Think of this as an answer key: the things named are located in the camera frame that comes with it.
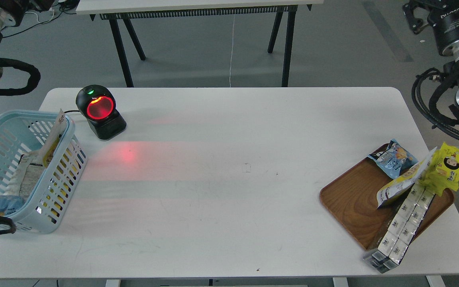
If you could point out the white boxed snack pack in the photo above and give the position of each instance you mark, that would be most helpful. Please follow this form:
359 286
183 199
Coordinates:
389 246

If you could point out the brown wooden tray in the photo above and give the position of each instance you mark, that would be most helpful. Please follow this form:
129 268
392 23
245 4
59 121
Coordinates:
352 201

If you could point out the white background table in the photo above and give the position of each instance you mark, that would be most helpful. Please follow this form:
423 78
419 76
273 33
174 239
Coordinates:
125 10

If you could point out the yellow white snack pouch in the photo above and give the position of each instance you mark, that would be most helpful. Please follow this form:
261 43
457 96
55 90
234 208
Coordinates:
45 154
395 188

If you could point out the blue snack bag in basket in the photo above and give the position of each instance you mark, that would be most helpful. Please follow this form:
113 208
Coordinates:
10 204

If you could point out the white snack bag in basket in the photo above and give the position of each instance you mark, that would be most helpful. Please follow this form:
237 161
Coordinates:
29 171

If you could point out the yellow snack pack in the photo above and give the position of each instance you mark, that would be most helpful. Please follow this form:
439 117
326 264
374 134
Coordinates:
443 171

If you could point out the black barcode scanner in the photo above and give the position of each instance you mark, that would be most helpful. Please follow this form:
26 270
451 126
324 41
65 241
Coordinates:
98 106

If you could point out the light blue plastic basket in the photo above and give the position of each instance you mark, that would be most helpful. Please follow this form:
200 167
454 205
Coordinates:
25 131

